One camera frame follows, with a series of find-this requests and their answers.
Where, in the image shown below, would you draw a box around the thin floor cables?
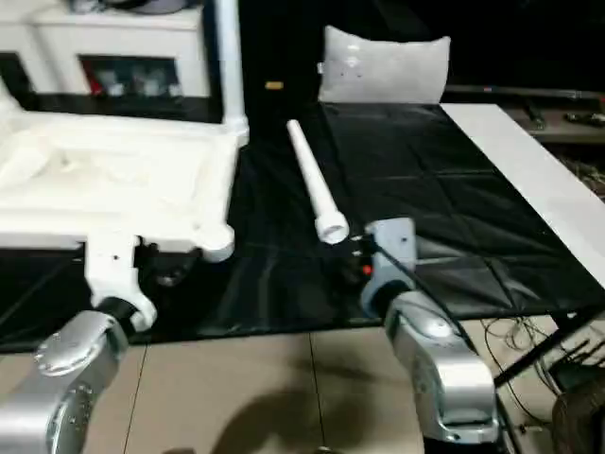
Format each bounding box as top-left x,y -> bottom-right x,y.
480,313 -> 605,420

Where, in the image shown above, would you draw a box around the white cabinet with glass doors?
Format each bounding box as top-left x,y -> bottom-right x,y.
0,0 -> 224,109

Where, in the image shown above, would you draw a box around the white plastic table top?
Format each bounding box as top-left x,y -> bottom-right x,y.
0,79 -> 251,267

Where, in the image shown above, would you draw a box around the black box with yellow label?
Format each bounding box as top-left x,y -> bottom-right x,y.
237,0 -> 332,143

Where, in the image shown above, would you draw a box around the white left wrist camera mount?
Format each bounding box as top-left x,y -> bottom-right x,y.
83,233 -> 158,333

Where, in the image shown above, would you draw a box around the black work mat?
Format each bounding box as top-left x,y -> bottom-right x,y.
0,94 -> 605,354

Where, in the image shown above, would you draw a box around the black tripod leg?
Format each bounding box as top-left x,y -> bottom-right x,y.
493,306 -> 605,385

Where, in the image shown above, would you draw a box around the grey cushion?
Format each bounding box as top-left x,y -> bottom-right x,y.
316,25 -> 452,104

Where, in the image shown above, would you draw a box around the white plastic table leg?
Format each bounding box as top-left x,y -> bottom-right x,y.
0,78 -> 27,117
285,118 -> 351,247
214,0 -> 251,143

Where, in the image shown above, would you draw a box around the white flat board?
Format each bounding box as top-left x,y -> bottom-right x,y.
439,102 -> 605,259

